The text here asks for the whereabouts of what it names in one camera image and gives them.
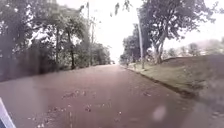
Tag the grass verge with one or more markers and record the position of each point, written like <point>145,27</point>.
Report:
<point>176,71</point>

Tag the thin pole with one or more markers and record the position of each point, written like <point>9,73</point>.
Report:
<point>88,30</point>

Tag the pale utility pole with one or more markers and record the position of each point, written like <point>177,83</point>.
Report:
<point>141,43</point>

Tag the reddish brown dirt road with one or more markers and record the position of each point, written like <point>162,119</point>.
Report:
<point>106,96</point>

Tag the row of trees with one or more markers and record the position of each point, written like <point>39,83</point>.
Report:
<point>50,40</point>

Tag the group of trees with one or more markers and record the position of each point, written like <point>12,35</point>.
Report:
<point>131,48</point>

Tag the large tree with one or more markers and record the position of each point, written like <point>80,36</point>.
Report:
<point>163,23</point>

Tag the kerb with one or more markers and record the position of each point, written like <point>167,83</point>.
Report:
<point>160,83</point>

